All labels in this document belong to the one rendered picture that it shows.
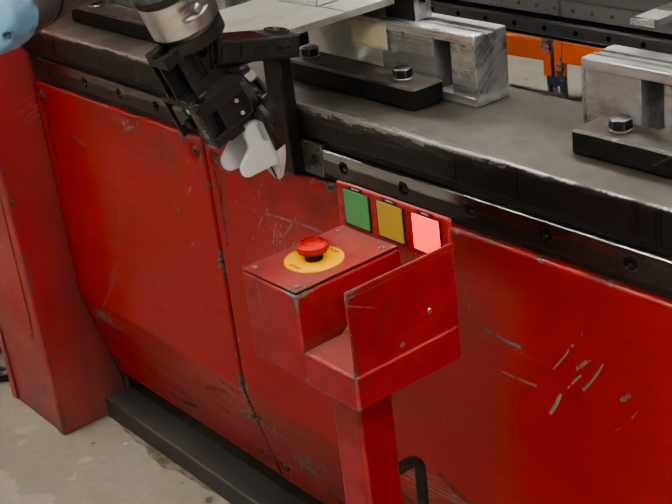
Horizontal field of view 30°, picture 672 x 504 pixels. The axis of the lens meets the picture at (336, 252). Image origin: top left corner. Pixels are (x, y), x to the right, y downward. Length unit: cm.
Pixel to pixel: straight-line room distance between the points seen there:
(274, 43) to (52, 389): 148
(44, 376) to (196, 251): 69
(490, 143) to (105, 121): 94
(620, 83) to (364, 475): 56
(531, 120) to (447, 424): 44
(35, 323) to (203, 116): 139
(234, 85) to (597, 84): 43
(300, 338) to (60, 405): 135
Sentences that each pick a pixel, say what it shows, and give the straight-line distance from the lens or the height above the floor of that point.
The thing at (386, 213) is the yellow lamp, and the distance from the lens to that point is 148.
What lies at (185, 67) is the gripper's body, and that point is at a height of 106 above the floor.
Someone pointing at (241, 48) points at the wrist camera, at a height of 106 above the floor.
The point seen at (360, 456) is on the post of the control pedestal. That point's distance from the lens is 154.
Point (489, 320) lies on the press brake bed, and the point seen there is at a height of 65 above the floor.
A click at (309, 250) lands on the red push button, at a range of 146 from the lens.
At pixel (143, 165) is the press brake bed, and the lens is 219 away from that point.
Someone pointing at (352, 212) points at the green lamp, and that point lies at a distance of 153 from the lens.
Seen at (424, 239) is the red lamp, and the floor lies 80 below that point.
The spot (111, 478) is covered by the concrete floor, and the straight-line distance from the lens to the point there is 259.
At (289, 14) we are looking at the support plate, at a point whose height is 100.
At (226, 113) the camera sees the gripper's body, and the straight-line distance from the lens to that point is 132.
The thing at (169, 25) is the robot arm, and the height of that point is 110.
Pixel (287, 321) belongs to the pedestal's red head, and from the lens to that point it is 144.
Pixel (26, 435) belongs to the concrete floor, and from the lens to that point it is 280.
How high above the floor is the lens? 140
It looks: 25 degrees down
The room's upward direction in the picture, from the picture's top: 7 degrees counter-clockwise
